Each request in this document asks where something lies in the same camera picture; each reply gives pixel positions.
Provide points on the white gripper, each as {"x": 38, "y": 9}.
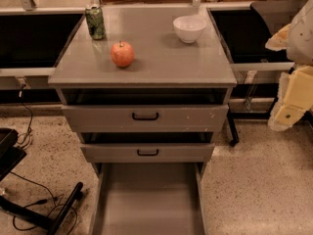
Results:
{"x": 301, "y": 38}

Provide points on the red apple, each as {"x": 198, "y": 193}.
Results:
{"x": 122, "y": 54}

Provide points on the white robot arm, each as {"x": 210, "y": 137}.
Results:
{"x": 300, "y": 38}

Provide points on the grey drawer cabinet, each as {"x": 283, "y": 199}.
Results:
{"x": 165, "y": 71}

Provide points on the bottom grey drawer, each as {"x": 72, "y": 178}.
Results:
{"x": 148, "y": 199}

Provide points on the grey drawer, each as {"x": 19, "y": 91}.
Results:
{"x": 147, "y": 147}
{"x": 148, "y": 199}
{"x": 145, "y": 118}

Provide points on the middle grey drawer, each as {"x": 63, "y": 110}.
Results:
{"x": 147, "y": 147}

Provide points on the top grey drawer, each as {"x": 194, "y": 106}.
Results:
{"x": 145, "y": 118}

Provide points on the white bowl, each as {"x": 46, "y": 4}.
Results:
{"x": 189, "y": 28}

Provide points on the green soda can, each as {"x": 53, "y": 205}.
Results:
{"x": 95, "y": 22}

